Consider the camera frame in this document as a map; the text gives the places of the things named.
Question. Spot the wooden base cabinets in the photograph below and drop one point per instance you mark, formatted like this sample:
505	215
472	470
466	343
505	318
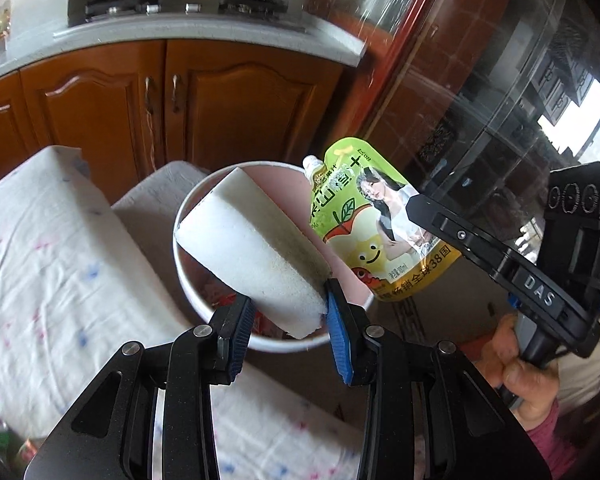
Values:
230	110

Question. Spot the grey kitchen countertop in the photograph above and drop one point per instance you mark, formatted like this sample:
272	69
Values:
330	40

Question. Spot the white foam block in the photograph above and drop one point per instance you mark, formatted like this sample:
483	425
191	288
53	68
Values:
250	250

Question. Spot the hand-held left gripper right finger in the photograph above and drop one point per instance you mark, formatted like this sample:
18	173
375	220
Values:
339	335

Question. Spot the pink and white bin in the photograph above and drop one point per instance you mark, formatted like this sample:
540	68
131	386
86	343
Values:
275	180

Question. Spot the person's right forearm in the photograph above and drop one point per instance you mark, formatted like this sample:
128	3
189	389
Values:
550	440

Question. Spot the person's right hand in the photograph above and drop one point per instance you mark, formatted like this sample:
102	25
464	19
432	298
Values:
525	385

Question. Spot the wooden framed glass door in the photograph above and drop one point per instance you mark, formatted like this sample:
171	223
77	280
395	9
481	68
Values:
480	85

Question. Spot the gas stove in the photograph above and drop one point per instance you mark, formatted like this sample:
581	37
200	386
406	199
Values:
180	7

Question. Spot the green drink pouch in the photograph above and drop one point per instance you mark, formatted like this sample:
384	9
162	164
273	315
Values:
360	240

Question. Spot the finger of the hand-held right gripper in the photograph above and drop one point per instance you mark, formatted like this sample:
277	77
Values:
460	235

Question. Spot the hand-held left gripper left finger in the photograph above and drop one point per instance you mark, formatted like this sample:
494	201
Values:
240	340

